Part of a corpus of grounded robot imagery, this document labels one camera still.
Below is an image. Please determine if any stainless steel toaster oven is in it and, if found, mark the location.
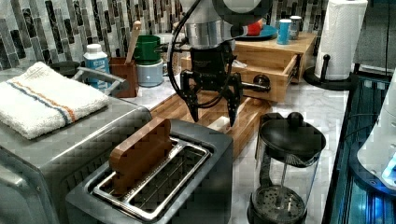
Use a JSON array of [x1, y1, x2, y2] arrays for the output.
[[0, 97, 151, 224]]

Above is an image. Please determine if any white paper towel roll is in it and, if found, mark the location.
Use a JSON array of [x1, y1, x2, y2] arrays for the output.
[[315, 0, 368, 80]]

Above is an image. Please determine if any teal plate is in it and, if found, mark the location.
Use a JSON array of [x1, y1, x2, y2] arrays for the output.
[[240, 25, 277, 40]]

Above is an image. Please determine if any silver shaker can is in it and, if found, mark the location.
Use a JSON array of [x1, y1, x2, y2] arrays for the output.
[[290, 16, 302, 40]]

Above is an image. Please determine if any white striped folded towel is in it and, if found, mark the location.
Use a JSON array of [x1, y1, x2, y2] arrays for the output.
[[0, 62, 109, 139]]

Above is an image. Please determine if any wooden drawer box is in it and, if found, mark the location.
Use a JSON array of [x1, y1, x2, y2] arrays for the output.
[[180, 31, 318, 104]]

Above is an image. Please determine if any blue white bottle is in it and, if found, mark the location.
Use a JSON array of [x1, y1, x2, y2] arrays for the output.
[[83, 44, 110, 91]]

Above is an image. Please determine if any green mug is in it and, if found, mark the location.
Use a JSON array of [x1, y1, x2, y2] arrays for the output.
[[134, 35, 161, 64]]

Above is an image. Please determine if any wooden cutting board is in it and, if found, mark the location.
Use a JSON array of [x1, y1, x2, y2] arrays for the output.
[[150, 94, 271, 159]]

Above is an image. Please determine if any light blue mug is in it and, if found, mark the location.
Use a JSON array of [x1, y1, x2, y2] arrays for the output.
[[136, 59, 167, 88]]

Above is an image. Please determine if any grey two-slot toaster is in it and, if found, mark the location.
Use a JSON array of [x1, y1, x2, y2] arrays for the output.
[[66, 119, 233, 224]]

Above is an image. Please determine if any glass jar of grains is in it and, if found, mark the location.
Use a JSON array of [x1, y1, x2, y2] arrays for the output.
[[157, 33, 181, 76]]

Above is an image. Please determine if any black glass french press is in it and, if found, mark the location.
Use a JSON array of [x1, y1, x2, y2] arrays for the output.
[[247, 112, 326, 224]]

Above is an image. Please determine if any black paper towel holder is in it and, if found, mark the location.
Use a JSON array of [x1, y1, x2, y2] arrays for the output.
[[303, 54, 359, 91]]

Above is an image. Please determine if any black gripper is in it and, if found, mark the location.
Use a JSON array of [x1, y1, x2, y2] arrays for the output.
[[180, 42, 243, 126]]

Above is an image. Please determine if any wooden toast slice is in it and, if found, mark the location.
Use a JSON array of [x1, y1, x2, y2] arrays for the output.
[[108, 118, 173, 195]]

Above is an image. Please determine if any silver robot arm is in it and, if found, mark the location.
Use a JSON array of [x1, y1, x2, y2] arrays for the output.
[[179, 0, 273, 123]]

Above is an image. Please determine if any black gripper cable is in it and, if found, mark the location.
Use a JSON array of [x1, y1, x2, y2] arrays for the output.
[[166, 0, 233, 109]]

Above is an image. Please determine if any blue shaker can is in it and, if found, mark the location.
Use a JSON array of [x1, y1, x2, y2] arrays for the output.
[[276, 19, 291, 45]]

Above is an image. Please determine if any wooden spatula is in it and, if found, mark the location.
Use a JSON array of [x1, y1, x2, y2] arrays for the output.
[[125, 21, 141, 64]]

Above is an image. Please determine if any brown wooden utensil holder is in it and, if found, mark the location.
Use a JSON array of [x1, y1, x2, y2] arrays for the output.
[[109, 57, 139, 98]]

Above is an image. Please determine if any plastic bag in drawer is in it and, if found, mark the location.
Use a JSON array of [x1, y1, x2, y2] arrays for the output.
[[233, 60, 247, 68]]

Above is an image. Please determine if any red apple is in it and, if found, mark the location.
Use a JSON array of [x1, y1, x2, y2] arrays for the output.
[[247, 20, 263, 36]]

